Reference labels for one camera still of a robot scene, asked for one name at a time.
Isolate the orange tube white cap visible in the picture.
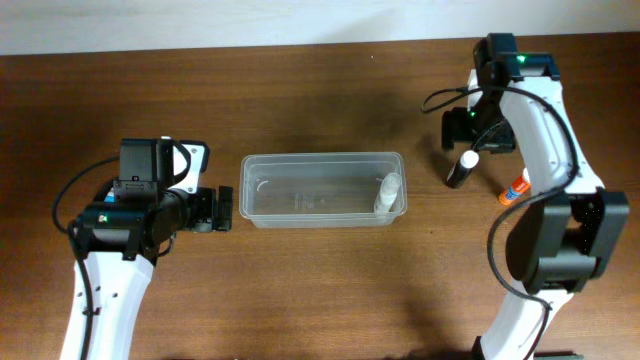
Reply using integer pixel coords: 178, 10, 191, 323
498, 168, 531, 206

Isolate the clear plastic container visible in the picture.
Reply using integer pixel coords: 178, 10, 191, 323
239, 152, 408, 228

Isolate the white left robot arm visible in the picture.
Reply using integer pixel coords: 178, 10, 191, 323
54, 137, 233, 359

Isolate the black bottle white cap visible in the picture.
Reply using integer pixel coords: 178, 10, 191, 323
445, 150, 479, 189

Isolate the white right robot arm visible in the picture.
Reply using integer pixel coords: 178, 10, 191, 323
441, 33, 630, 359

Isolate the clear bottle white cap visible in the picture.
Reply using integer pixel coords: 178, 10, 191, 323
374, 173, 402, 214

